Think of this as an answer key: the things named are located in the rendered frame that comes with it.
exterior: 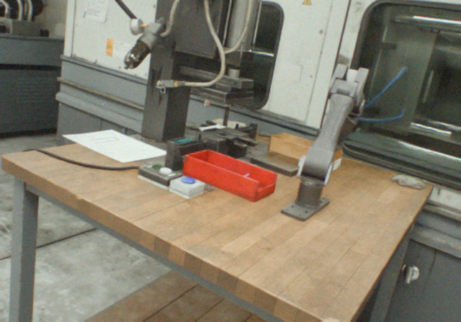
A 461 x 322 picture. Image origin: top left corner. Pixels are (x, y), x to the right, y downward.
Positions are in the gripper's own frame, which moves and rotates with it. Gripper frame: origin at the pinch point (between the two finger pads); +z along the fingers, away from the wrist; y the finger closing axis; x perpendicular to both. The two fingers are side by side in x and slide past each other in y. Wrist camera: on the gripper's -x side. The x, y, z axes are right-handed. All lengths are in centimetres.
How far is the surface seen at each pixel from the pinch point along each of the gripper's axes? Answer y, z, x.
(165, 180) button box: 12, 10, 68
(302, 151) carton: 3.0, 0.5, 5.9
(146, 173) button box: 18, 14, 68
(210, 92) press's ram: 31, -3, 39
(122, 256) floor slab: 36, 132, -12
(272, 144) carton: 13.0, 7.5, 5.8
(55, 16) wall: 468, 264, -277
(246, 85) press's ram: 27.3, -9.9, 29.1
